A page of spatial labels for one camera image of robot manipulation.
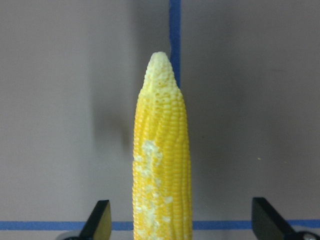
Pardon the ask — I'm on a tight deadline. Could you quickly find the yellow corn cob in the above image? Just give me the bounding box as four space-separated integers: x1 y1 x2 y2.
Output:
132 51 192 240

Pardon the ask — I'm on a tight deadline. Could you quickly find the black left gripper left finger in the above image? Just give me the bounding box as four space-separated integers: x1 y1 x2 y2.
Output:
79 200 112 240

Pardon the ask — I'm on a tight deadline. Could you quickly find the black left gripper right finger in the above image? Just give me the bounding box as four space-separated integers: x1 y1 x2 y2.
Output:
251 197 297 240

